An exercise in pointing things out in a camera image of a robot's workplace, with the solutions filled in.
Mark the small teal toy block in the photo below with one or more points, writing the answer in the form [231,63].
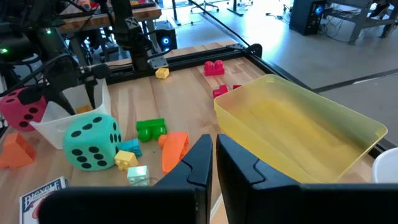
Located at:
[132,147]

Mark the black aluminium table frame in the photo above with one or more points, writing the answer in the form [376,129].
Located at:
[199,60]

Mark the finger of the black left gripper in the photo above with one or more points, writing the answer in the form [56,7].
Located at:
[91,93]
[60,102]

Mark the wooden workbench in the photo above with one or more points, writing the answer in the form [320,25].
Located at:
[87,21]

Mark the small yellow toy block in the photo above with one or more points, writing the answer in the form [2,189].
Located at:
[125,159]

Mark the small red toy block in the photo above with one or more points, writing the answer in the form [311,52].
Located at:
[237,86]

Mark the small mint toy block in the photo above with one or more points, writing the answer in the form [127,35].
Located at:
[138,175]

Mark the red two-stud toy block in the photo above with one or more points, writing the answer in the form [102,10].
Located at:
[214,68]

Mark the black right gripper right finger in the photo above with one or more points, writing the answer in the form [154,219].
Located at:
[248,186]

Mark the black computer tower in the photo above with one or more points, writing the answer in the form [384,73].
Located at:
[306,17]

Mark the white round plastic bucket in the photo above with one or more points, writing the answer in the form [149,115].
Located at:
[387,168]

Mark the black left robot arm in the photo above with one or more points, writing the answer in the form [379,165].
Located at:
[130,34]

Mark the white rectangular plastic bin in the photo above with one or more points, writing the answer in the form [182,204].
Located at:
[56,127]

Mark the translucent yellow plastic bin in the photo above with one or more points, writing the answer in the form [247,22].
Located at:
[295,124]

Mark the green double toy block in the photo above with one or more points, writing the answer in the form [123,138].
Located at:
[150,127]

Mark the grey metal table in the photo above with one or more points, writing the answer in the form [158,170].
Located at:
[360,18]

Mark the orange house-shaped toy block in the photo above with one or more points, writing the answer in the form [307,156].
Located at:
[15,152]

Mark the orange arched toy block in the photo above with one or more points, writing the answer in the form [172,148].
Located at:
[174,149]

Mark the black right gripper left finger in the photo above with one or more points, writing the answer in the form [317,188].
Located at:
[186,174]

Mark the office chair base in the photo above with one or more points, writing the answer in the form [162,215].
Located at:
[203,5]

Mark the teal foam die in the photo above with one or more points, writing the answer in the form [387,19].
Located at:
[90,143]

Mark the red foam die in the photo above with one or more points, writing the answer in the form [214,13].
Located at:
[9,112]

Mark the small card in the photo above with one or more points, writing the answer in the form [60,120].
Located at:
[34,199]

